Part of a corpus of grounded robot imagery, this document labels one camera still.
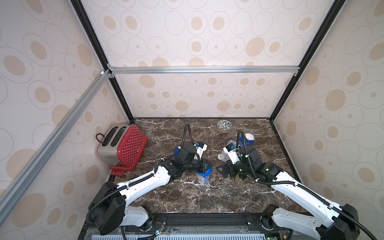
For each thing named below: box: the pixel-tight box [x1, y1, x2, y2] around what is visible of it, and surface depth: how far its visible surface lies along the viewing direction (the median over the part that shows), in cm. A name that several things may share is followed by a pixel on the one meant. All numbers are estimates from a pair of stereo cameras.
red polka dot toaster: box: [97, 123, 148, 167], surface depth 88 cm
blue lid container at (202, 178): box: [195, 167, 213, 185], surface depth 79 cm
